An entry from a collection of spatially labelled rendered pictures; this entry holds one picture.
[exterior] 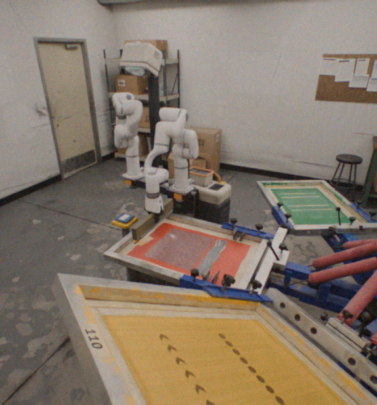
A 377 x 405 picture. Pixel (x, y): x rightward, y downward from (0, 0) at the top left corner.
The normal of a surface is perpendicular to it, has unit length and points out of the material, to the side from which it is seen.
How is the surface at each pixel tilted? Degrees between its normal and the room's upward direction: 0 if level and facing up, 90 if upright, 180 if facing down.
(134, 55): 63
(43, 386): 0
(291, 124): 90
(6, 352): 0
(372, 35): 90
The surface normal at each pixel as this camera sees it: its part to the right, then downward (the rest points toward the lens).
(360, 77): -0.45, 0.36
